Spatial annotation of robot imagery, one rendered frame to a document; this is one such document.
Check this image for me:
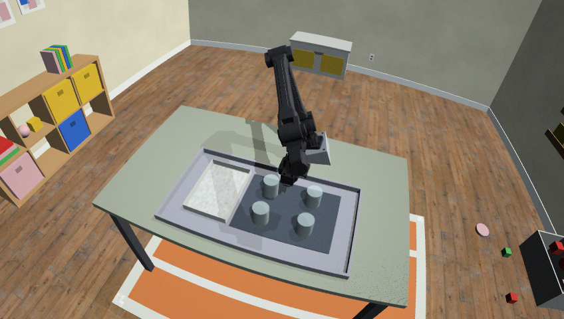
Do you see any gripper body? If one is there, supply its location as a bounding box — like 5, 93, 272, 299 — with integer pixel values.
278, 157, 311, 179

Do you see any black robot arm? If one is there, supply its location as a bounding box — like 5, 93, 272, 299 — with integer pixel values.
264, 45, 323, 187

